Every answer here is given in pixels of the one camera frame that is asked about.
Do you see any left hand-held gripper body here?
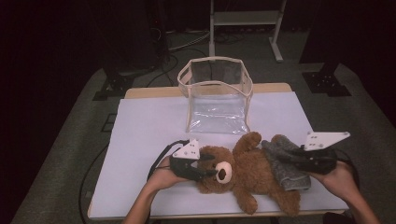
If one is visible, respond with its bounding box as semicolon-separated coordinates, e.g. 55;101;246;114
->
169;138;206;182

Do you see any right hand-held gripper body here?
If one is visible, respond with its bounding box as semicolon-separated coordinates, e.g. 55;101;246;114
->
298;131;351;175

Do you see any grey fuzzy doll sweater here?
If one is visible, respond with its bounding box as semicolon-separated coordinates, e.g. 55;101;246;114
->
261;133;312;191

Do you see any brown teddy bear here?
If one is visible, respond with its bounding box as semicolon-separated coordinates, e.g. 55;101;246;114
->
195;131;302;217

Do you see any person's left hand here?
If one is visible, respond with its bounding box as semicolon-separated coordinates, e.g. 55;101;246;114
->
146;156;190;191

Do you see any person's right hand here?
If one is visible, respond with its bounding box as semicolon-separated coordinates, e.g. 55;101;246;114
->
307;160;362;203

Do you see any black stand base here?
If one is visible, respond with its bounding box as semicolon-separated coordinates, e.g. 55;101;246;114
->
92;73;135;101
302;59;353;97

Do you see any grey floor socket cover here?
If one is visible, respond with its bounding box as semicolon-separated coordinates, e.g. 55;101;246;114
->
102;113;118;133

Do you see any white metal stand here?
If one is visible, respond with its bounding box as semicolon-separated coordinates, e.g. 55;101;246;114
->
208;0;288;63

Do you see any left hand-held gripper cable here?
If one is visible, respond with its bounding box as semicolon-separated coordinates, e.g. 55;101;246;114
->
147;139;191;181

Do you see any hand-held gripper cable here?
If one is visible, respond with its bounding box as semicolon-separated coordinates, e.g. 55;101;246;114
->
335;148;361;189
147;139;191;181

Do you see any right hand-held gripper cable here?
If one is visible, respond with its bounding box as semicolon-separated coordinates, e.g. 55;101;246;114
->
335;148;361;189

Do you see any black floor cable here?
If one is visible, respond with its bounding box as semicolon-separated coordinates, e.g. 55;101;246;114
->
146;46;180;88
78;143;110;224

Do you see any white cable bundle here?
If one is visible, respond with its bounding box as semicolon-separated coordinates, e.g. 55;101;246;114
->
166;29;211;52

